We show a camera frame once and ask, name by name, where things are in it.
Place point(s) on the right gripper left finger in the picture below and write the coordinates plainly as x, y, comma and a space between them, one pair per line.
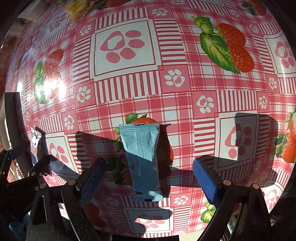
45, 222

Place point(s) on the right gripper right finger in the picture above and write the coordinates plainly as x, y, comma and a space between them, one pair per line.
253, 221

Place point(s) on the clear dark snack stick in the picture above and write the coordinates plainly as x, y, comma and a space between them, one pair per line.
36, 145

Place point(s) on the light blue snack bar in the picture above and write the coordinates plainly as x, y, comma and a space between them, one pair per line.
140, 143

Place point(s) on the yellow rice cracker packet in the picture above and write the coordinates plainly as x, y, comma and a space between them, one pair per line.
77, 8

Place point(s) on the white cardboard box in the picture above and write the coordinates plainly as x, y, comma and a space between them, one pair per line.
13, 132

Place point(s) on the pink strawberry tablecloth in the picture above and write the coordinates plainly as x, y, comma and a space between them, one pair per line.
219, 74

